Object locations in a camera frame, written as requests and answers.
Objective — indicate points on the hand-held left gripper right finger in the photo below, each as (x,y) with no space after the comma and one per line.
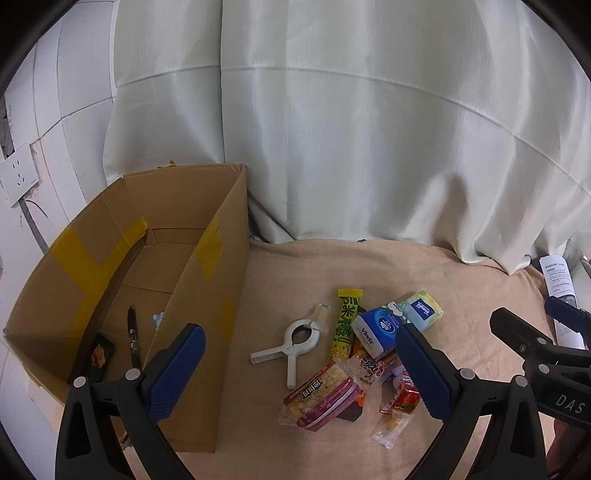
(422,369)

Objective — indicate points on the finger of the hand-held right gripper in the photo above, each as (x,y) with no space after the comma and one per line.
(570,314)
(519,334)

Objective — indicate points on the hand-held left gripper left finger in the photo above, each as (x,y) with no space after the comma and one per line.
(178,369)

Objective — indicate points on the purple candy wrapper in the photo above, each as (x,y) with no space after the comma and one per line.
(396,376)

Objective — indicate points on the red orange candy packet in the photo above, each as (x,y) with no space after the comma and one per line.
(404,397)

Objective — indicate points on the clear red-print candy wrapper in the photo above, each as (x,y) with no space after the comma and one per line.
(369,367)

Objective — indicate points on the green tissue pack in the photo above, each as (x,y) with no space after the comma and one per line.
(422,311)

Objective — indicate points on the blue tissue pack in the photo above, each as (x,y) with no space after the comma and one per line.
(376,330)

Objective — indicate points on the clear yellow candy packet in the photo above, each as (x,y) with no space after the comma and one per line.
(392,425)

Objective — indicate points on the orange snack bar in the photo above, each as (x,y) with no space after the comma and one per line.
(351,415)

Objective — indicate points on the green snack bar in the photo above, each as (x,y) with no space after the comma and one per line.
(342,323)

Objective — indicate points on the pink cracker packet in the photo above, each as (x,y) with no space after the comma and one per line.
(318,392)

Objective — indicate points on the small clear sachet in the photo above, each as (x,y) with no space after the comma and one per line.
(321,314)

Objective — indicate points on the white plastic clamp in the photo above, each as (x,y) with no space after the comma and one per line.
(295,364)

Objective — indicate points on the brown cardboard box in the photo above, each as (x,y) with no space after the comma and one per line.
(217,230)

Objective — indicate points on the printed paper sheet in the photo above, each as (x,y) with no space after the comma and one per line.
(558,281)

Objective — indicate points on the black pen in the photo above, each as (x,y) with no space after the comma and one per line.
(133,334)

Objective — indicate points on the flat black packet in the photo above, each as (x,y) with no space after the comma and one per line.
(98,357)

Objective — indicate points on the beige blanket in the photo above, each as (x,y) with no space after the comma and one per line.
(286,277)

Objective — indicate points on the white curtain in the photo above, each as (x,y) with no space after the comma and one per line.
(346,138)

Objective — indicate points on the white wall socket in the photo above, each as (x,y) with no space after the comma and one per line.
(17,173)

